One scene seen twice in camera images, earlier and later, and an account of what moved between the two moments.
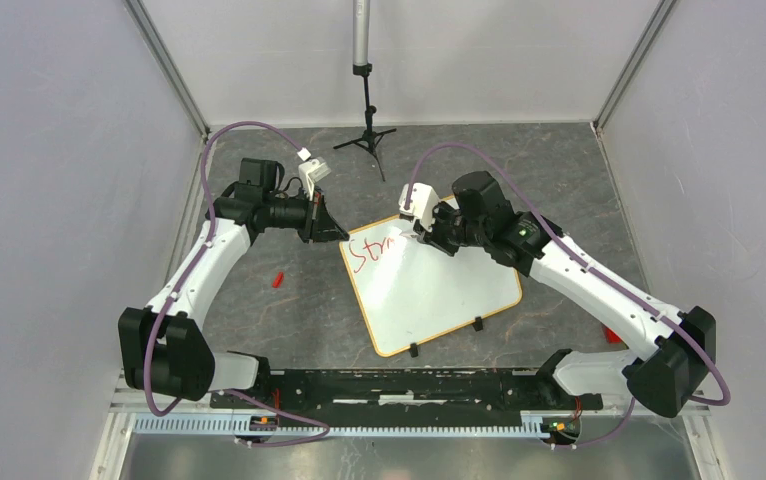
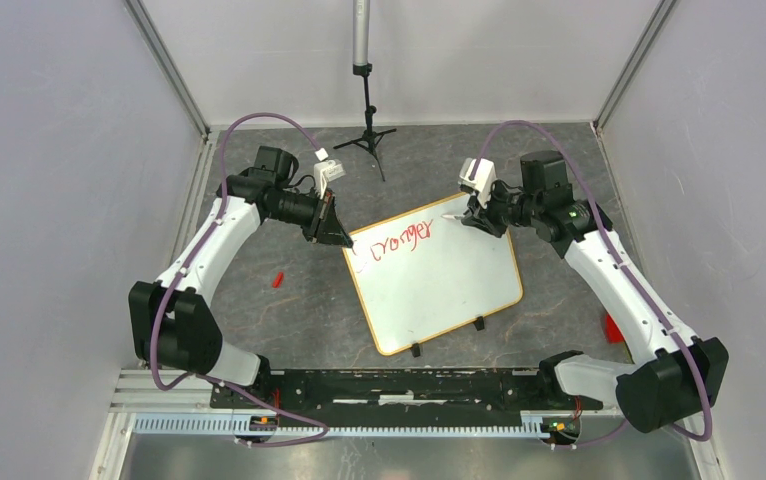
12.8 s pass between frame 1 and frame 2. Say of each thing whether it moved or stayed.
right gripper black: moved
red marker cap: stayed
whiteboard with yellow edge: stayed
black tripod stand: stayed
